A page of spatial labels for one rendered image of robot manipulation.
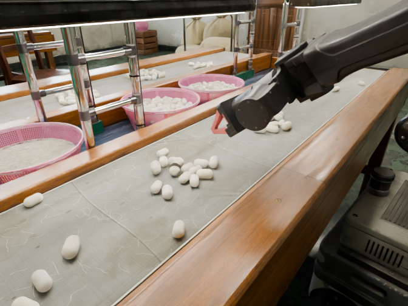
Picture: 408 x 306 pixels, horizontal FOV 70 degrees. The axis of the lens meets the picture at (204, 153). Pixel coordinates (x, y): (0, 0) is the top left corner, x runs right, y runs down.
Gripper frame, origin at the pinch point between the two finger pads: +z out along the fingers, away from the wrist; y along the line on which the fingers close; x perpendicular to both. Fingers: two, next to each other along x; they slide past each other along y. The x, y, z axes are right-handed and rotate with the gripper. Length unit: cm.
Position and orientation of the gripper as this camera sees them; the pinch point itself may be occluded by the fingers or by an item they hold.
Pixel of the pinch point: (215, 129)
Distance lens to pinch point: 65.2
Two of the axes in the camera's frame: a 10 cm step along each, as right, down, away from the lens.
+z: -5.8, 3.6, 7.3
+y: -6.3, 3.7, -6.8
